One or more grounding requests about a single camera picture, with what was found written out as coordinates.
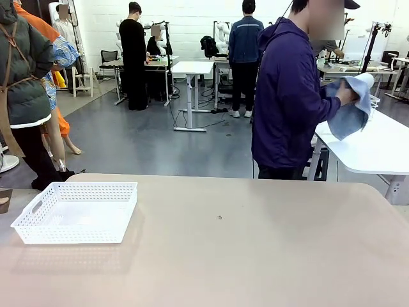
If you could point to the white rounded side table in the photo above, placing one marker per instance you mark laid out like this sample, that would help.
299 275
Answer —
374 147

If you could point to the white standing desk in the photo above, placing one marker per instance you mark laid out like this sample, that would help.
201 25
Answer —
191 67

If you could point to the mannequin in green puffer vest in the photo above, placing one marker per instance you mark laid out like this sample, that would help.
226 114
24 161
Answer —
22 80

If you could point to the white perforated plastic basket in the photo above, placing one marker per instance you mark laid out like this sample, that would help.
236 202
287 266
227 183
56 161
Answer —
80 220

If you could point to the black mesh office chair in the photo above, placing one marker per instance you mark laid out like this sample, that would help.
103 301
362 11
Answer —
109 57

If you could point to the aluminium ladder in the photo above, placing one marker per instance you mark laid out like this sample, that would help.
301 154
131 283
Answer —
78 28

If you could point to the grey workbench desk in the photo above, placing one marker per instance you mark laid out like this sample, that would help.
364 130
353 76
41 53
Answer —
159 64

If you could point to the wooden step stool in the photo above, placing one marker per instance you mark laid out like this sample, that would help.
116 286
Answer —
83 78

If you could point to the mannequin in orange and blue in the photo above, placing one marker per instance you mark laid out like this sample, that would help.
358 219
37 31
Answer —
64 52

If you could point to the person's right forearm purple sleeve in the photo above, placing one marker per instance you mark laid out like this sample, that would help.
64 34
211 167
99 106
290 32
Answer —
329 107

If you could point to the black pole stand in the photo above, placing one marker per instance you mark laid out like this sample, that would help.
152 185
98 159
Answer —
167 57

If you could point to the seated person in black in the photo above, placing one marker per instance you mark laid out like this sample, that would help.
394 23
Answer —
154 44

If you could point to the person in black clothes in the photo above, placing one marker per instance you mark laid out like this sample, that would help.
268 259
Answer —
132 54

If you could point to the black step stool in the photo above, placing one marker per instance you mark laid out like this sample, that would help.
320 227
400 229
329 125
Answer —
321 164

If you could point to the white round stand base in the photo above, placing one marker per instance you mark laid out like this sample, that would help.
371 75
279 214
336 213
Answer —
8 163

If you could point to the person in blue jacket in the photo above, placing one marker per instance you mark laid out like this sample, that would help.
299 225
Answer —
244 41

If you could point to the black floor power strip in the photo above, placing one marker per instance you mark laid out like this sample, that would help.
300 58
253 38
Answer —
220 110

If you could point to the person's right hand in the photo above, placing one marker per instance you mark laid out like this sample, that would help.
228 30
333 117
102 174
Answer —
347 94

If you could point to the white monitor screen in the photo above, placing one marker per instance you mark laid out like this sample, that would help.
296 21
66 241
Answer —
361 48

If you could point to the black backpack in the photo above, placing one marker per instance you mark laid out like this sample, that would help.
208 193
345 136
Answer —
209 46

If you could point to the blue cloth towel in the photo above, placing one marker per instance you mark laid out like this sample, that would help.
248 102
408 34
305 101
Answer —
350 121

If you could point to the person in black cap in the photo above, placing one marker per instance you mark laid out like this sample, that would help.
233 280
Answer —
329 48

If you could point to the long grey lab desk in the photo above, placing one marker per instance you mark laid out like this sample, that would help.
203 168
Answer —
354 72

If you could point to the person in purple jacket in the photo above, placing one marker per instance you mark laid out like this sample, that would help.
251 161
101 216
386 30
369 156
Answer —
281 96

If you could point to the black tripod stand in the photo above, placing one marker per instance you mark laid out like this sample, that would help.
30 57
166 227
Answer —
374 44

